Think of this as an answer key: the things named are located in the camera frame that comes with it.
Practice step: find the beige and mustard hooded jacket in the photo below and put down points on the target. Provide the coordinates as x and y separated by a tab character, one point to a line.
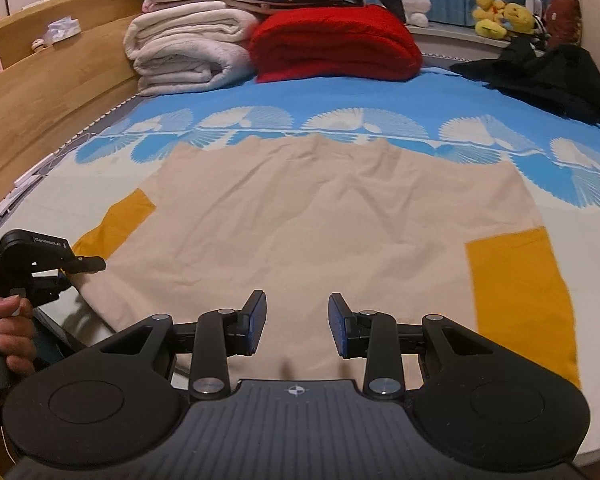
305	210

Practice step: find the person's left hand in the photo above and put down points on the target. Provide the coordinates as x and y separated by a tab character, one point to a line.
15	330

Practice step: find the tissue pack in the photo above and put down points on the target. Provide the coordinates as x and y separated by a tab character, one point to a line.
62	30

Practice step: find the yellow plush toy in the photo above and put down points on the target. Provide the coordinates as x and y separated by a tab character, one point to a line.
520	17
487	15

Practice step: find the grey-white folded quilt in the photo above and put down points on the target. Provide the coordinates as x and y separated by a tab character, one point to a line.
180	72

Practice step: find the red fleece blanket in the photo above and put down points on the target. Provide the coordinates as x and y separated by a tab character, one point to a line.
330	45

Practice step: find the blue printed bed sheet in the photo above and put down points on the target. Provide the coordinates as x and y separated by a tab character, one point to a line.
330	95

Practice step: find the wooden bed frame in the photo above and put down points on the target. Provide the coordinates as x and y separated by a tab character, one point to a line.
55	90

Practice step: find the cream folded quilt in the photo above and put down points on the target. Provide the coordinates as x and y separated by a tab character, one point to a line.
190	25

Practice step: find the grey window ledge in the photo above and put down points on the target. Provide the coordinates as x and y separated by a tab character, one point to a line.
455	45

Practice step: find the black clothing pile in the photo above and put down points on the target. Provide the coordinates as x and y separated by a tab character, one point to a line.
545	80

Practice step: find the white plush toy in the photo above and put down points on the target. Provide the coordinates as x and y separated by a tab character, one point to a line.
416	5

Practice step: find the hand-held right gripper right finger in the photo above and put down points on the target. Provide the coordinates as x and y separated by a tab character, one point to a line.
336	327

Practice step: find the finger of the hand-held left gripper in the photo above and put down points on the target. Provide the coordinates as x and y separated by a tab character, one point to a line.
90	263
50	290

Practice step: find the dark red cushion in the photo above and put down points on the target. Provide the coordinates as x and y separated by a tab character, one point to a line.
562	22

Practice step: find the white power strip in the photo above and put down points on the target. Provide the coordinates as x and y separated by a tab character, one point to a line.
27	179

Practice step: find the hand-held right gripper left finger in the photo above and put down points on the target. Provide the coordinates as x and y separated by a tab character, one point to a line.
260	322

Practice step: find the striped black white plush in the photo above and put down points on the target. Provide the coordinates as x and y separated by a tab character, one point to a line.
541	26

